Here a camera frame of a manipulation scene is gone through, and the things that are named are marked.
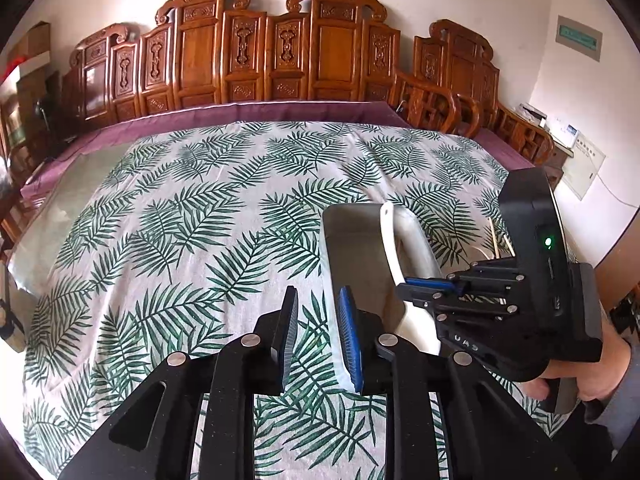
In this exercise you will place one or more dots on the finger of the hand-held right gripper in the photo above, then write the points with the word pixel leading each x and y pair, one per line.
pixel 430 283
pixel 415 293

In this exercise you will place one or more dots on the wooden chopstick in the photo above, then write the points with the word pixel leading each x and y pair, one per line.
pixel 508 246
pixel 494 240

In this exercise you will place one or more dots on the person's right forearm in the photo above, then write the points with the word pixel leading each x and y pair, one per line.
pixel 617 405

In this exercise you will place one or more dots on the green wall sign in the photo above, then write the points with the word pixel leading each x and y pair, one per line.
pixel 580 37

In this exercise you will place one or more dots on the person's right hand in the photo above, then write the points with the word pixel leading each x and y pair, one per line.
pixel 600 360

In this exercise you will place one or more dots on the white wall panel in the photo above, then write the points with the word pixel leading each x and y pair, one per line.
pixel 580 165

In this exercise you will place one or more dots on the grey metal tray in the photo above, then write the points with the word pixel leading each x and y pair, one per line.
pixel 355 260

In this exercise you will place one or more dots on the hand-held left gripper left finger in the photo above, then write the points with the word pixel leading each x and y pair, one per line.
pixel 287 340

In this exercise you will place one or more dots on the leaf print cloth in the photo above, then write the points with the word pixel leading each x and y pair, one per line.
pixel 200 210

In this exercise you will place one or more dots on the wooden dining chair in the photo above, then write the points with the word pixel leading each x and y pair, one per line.
pixel 12 160

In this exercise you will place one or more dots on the carved wooden bench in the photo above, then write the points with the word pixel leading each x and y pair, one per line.
pixel 280 55

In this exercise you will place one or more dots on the wooden armrest frame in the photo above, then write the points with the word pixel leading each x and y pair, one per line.
pixel 525 135

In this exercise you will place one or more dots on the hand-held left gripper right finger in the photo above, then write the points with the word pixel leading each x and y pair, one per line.
pixel 350 340

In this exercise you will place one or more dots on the large cardboard box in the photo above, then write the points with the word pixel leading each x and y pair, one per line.
pixel 32 90

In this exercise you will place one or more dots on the carved wooden armchair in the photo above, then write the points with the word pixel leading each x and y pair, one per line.
pixel 110 80
pixel 450 75

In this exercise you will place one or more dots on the brown cardboard box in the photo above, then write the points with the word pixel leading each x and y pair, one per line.
pixel 36 40

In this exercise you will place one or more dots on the white soup spoon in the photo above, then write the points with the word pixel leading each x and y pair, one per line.
pixel 392 255

